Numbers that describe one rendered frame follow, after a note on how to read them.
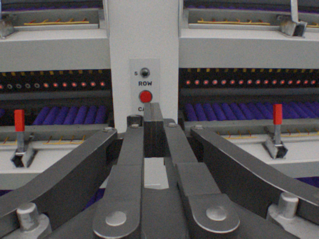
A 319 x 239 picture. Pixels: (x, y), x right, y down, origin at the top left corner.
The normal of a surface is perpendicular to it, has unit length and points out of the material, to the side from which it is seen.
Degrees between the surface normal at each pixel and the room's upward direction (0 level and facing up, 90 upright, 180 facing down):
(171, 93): 90
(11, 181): 110
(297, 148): 20
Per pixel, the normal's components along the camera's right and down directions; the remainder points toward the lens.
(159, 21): 0.07, 0.28
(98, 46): 0.06, 0.59
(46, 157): 0.01, -0.81
